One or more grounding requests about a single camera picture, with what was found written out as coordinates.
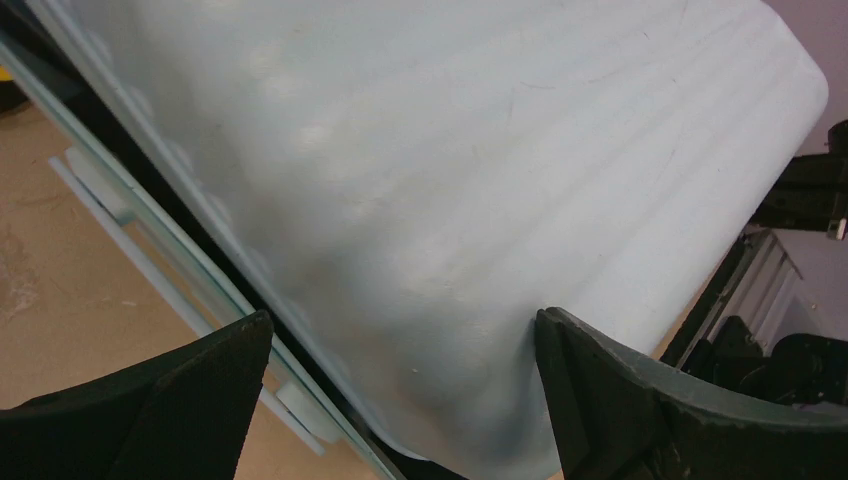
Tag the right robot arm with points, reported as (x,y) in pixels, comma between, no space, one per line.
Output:
(806,370)

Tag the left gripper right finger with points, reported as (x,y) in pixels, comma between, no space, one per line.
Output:
(619,414)

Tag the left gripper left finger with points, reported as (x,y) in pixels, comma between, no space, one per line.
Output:
(184,414)

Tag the light blue suitcase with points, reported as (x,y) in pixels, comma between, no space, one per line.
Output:
(408,182)

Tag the black metal base rail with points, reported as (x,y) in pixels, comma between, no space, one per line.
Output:
(756,285)

